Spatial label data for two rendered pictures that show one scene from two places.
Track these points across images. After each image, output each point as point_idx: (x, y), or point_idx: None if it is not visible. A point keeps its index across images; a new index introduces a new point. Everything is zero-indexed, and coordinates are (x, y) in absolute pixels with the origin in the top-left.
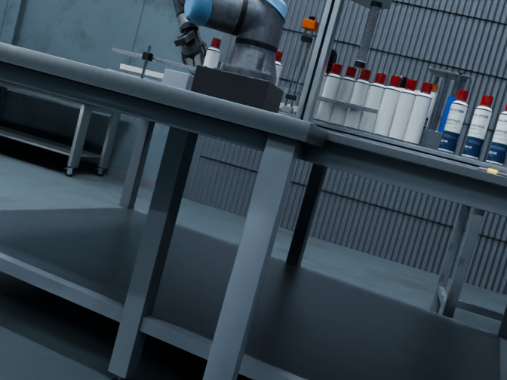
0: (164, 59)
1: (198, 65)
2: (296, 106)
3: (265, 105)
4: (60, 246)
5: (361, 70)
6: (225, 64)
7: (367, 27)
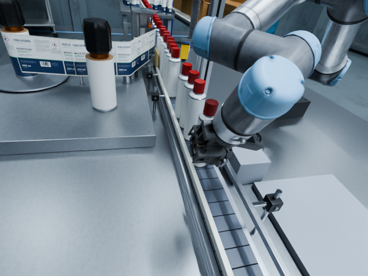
0: (243, 187)
1: (310, 101)
2: (167, 95)
3: None
4: None
5: (173, 39)
6: None
7: (199, 10)
